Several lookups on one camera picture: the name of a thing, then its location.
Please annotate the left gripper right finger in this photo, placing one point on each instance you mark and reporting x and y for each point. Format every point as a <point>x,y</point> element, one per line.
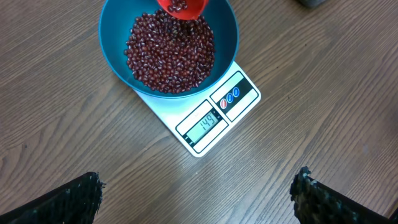
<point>315,203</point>

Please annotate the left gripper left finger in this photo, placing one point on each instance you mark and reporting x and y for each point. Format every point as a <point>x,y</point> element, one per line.
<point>77,201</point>

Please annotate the red scoop with blue handle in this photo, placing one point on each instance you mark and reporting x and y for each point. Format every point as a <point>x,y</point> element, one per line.
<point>190,11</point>

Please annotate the white digital kitchen scale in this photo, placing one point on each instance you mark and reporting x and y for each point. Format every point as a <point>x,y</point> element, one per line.
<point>201,120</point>

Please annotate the red beans in bowl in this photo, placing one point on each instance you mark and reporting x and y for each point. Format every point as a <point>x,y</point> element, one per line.
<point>170,55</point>

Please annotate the blue metal bowl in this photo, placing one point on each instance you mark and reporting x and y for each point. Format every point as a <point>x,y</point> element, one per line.
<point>118,17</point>

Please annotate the clear plastic container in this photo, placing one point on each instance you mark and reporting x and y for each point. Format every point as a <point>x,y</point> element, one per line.
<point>311,3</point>

